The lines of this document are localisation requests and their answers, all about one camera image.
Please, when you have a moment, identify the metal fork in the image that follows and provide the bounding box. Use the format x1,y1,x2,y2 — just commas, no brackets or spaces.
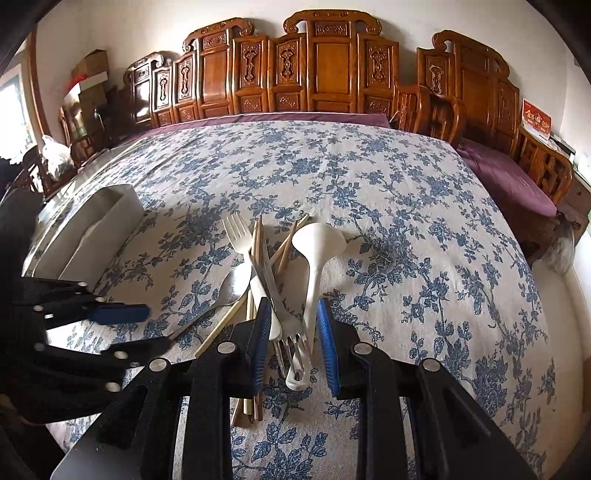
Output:
253,251,308,377

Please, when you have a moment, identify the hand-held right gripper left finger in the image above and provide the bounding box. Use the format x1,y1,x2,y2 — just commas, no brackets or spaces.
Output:
51,298,273,480

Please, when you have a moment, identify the blue floral cloth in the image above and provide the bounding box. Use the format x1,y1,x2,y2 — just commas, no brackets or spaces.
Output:
21,119,559,480

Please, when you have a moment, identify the wooden armchair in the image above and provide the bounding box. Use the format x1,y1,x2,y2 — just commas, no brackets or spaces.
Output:
396,84,467,145

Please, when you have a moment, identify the white plastic fork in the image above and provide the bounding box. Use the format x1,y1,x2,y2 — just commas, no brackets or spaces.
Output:
222,213,283,342

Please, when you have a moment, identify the grey fluffy bundle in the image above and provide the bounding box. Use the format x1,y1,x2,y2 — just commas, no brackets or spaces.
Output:
538,217,577,277

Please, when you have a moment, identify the purple seat cushion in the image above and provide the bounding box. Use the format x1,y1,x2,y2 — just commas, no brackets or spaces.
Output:
457,138,558,217

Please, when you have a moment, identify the long carved wooden bench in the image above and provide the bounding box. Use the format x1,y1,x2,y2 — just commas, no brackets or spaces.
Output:
122,9,402,127

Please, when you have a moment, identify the red printed card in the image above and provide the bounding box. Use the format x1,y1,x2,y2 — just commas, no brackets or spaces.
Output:
522,98,553,140

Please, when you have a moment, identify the white plastic bag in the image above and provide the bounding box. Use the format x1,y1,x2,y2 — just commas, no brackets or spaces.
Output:
41,135,75,182

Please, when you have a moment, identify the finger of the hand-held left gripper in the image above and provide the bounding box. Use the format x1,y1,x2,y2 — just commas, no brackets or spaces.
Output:
21,276,151,329
33,336,174,394

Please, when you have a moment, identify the long purple bench cushion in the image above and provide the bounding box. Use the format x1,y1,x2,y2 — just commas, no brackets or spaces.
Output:
121,112,389,145

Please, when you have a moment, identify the dark wooden chair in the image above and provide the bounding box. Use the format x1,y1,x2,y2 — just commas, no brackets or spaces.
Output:
59,104,105,163

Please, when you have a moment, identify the short carved wooden bench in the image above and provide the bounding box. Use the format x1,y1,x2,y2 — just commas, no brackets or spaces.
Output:
417,30,574,206

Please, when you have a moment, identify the metal spoon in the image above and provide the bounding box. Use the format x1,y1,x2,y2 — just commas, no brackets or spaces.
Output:
168,264,253,340

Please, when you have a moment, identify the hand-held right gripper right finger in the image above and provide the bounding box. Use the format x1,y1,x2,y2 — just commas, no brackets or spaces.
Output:
317,296,539,480

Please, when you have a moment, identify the white organizer box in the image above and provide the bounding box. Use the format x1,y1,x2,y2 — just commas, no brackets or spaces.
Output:
34,184,145,296

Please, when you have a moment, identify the olive cardboard box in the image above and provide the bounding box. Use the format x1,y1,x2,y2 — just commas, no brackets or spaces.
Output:
62,84,110,121

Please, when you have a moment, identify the white plastic ladle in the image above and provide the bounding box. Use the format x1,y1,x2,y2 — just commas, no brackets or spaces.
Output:
285,222,347,391

